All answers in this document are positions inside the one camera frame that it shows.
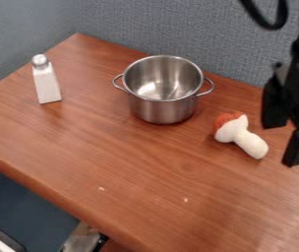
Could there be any metal table leg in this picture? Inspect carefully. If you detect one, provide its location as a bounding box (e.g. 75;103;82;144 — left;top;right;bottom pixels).
60;221;110;252

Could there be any metal pot with handles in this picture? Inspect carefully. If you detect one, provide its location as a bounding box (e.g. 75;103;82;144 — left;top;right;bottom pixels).
112;55;215;124

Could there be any red and white toy mushroom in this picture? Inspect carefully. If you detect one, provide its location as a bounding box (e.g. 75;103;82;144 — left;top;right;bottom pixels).
213;111;269;159

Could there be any white salt shaker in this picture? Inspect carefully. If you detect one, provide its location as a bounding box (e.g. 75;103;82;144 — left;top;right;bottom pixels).
32;54;62;104

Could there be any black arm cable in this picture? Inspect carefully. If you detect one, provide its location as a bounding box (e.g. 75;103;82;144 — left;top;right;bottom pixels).
238;0;289;32

